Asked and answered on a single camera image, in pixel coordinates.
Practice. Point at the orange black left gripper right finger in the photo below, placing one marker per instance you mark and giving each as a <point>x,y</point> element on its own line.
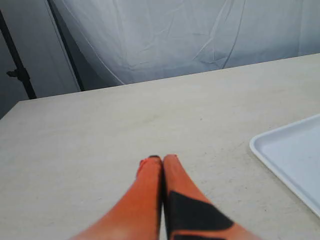
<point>189,215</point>

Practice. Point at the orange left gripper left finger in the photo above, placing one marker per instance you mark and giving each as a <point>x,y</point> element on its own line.
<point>137,215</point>

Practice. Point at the white plastic tray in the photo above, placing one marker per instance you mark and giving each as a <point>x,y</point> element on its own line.
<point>292,154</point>

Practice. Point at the black stand pole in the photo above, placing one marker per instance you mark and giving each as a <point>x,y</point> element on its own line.
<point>20,71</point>

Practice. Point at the white backdrop cloth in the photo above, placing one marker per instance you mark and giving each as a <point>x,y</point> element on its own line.
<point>69,46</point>

